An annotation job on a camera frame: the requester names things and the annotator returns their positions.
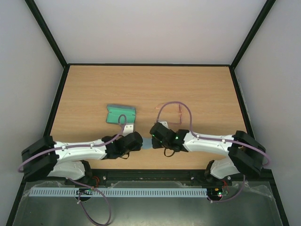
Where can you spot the light blue slotted cable duct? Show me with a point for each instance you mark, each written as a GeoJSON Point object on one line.
{"type": "Point", "coordinates": [118, 192]}

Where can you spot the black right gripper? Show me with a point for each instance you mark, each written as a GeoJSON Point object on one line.
{"type": "Point", "coordinates": [154, 133]}

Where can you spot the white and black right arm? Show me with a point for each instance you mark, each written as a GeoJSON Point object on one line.
{"type": "Point", "coordinates": [242, 153]}

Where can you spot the light blue cleaning cloth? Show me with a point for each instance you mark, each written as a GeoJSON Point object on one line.
{"type": "Point", "coordinates": [147, 143]}

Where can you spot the black front mounting rail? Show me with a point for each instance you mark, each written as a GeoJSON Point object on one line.
{"type": "Point", "coordinates": [106, 177]}

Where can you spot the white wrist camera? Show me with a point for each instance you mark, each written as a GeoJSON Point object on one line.
{"type": "Point", "coordinates": [164, 123]}
{"type": "Point", "coordinates": [128, 128]}

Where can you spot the black right corner frame post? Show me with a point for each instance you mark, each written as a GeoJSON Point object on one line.
{"type": "Point", "coordinates": [253, 31]}

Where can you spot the black corner frame post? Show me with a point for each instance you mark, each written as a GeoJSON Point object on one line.
{"type": "Point", "coordinates": [46, 31]}
{"type": "Point", "coordinates": [253, 31]}

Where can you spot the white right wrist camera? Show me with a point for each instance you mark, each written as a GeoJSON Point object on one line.
{"type": "Point", "coordinates": [164, 123]}

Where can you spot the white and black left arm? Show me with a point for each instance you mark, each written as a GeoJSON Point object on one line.
{"type": "Point", "coordinates": [48, 158]}

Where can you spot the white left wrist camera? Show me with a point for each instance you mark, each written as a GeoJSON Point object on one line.
{"type": "Point", "coordinates": [128, 128]}

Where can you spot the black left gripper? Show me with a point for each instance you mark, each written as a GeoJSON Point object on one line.
{"type": "Point", "coordinates": [138, 148]}

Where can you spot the black left corner frame post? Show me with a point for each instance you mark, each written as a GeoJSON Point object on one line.
{"type": "Point", "coordinates": [46, 31]}

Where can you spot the blue-grey glasses case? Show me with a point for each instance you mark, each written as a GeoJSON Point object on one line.
{"type": "Point", "coordinates": [115, 111]}

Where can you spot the pink transparent sunglasses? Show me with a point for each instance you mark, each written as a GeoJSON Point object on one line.
{"type": "Point", "coordinates": [171, 107]}

